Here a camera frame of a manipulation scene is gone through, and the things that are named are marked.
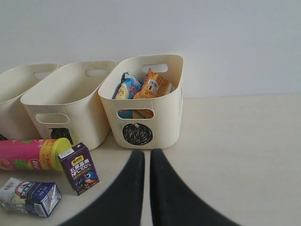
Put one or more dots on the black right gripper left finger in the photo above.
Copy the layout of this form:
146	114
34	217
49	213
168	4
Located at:
121	203

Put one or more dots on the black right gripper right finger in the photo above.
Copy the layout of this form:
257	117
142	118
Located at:
173	203

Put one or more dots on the white blue milk carton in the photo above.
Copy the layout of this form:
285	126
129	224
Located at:
29	197

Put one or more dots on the pink Lays chips can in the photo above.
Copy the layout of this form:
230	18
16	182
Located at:
38	154

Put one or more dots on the blue noodle packet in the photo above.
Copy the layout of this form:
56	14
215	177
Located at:
129	86

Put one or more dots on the orange noodle packet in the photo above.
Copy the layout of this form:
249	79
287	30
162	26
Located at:
154	86

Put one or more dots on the purple juice carton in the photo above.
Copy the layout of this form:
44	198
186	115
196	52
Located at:
79	168

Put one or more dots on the right cream plastic bin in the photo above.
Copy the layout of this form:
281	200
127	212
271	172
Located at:
163	129

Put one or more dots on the cream plastic bin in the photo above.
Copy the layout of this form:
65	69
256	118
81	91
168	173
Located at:
15	123
66	104
163	129

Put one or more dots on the middle cream plastic bin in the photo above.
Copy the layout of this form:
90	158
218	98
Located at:
66	104

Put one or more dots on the left cream plastic bin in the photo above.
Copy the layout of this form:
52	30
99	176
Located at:
15	123

